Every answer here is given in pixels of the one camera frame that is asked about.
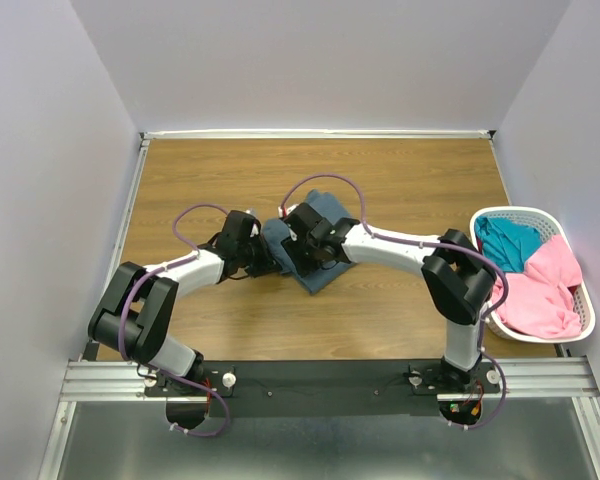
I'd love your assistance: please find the grey-blue t-shirt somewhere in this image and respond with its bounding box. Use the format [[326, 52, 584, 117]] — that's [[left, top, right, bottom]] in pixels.
[[261, 190, 356, 295]]

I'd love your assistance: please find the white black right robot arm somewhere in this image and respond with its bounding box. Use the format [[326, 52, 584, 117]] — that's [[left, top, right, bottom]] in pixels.
[[282, 212, 495, 393]]

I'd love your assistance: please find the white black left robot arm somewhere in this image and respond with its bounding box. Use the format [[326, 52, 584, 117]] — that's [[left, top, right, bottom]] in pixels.
[[87, 210, 280, 397]]

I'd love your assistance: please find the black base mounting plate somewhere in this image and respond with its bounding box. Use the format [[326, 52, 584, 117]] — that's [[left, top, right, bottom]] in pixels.
[[144, 359, 501, 429]]

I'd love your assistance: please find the teal t-shirt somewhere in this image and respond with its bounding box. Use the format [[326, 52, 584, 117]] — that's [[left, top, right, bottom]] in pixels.
[[474, 216, 543, 273]]

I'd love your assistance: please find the pink t-shirt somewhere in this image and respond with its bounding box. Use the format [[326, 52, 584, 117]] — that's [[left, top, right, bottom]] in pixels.
[[495, 235, 583, 340]]

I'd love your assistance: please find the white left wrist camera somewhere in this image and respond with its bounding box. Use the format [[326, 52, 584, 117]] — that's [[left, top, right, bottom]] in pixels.
[[246, 209, 261, 237]]

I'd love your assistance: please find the aluminium front rail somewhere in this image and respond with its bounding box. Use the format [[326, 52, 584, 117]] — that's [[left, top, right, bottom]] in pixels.
[[60, 357, 600, 402]]

